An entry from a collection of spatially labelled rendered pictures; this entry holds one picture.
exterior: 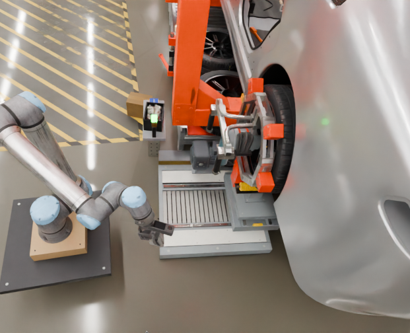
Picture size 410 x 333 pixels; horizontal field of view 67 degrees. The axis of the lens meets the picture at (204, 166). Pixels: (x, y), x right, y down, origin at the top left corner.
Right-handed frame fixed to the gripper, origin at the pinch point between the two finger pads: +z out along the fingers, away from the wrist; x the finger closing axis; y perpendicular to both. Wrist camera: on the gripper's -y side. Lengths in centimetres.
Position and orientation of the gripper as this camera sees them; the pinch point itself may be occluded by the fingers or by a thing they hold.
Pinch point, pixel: (163, 244)
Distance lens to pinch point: 155.1
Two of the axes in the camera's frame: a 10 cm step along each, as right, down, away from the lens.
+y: -9.6, 0.2, 2.8
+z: 2.1, 7.3, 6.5
